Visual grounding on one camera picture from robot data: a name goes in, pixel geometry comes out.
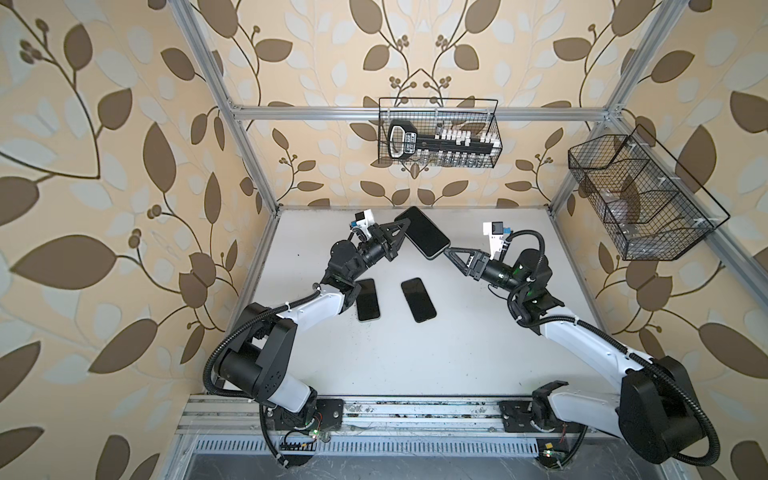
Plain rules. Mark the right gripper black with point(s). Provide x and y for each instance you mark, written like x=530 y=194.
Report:
x=481 y=257

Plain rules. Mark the wire basket black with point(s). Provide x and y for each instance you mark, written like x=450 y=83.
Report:
x=652 y=206
x=476 y=115

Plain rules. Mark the right wire basket black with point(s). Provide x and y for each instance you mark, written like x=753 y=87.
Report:
x=652 y=206

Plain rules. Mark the phone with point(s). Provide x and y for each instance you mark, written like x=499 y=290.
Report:
x=418 y=300
x=367 y=304
x=428 y=239

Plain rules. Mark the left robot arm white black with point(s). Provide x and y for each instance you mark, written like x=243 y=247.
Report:
x=252 y=361

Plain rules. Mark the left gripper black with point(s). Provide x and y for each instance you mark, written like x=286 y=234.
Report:
x=379 y=239

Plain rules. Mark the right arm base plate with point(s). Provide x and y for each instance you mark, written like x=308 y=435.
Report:
x=517 y=416

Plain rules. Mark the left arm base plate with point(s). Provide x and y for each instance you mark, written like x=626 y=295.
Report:
x=323 y=414

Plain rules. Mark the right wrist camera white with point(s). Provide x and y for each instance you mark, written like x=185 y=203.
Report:
x=497 y=234

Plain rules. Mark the back wire basket black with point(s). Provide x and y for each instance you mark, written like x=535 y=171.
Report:
x=476 y=115

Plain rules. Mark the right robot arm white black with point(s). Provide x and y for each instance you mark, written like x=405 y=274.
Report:
x=652 y=406

